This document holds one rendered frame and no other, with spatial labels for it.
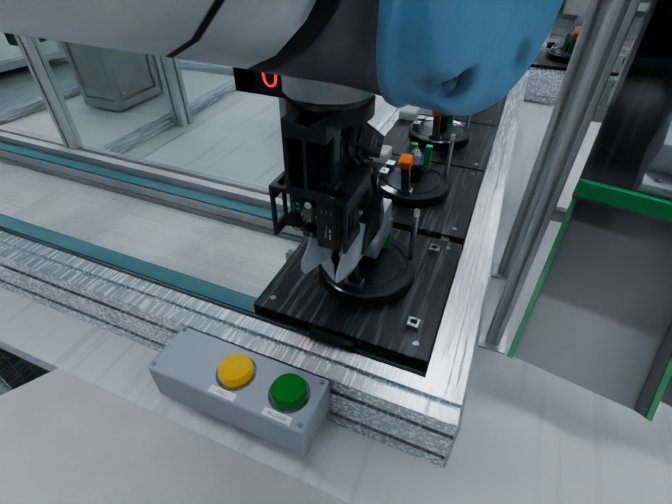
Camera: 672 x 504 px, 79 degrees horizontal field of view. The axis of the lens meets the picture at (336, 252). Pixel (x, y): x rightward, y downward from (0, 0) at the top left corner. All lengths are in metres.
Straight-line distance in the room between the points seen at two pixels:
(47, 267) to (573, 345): 0.72
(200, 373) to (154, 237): 0.36
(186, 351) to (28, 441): 0.24
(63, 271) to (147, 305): 0.17
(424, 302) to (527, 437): 0.21
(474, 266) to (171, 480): 0.50
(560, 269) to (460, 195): 0.33
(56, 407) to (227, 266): 0.30
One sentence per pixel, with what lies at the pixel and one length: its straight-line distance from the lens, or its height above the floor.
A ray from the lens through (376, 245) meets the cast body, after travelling 0.53.
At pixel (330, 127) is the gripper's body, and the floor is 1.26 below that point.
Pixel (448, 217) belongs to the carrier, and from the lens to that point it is 0.74.
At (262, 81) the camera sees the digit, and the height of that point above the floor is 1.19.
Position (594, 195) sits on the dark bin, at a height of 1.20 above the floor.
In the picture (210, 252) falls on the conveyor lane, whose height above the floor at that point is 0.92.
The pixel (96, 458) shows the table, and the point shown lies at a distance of 0.64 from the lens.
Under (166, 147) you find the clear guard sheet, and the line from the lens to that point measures 0.92.
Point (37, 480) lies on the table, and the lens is 0.66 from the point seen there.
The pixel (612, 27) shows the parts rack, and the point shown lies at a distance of 0.47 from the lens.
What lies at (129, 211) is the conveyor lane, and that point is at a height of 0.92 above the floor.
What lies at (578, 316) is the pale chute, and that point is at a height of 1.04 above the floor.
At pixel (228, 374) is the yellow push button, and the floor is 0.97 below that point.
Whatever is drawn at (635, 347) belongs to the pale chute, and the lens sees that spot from 0.53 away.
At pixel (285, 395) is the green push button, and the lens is 0.48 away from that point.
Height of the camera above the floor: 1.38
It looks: 40 degrees down
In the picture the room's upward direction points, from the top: straight up
